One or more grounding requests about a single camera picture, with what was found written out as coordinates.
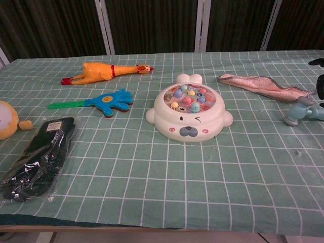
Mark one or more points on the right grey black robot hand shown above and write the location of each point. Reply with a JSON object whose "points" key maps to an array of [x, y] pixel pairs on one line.
{"points": [[321, 86]]}

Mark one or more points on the light blue toy hammer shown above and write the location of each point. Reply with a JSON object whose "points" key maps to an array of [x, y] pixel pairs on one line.
{"points": [[297, 111]]}

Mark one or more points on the white whack-a-mole toy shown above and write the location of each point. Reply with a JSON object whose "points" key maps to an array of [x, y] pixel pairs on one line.
{"points": [[187, 119]]}

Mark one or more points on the pink towel grey edge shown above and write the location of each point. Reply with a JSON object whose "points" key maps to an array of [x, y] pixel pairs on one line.
{"points": [[255, 84]]}

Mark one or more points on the green white checked tablecloth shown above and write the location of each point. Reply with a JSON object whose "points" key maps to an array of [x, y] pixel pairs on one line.
{"points": [[162, 177]]}

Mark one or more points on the blue hand clapper toy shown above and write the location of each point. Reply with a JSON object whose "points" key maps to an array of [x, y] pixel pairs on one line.
{"points": [[108, 101]]}

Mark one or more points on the yellow rubber chicken toy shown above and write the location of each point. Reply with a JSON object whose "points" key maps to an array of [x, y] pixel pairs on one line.
{"points": [[93, 73]]}

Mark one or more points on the black gloves in plastic bag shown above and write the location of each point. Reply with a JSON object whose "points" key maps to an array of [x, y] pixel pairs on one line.
{"points": [[43, 152]]}

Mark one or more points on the yellow plush toy striped shirt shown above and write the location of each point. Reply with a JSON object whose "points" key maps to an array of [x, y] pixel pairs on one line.
{"points": [[7, 121]]}

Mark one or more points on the white screen frame post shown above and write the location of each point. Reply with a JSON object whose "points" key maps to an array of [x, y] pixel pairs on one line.
{"points": [[203, 25], [270, 25], [3, 58], [105, 25]]}

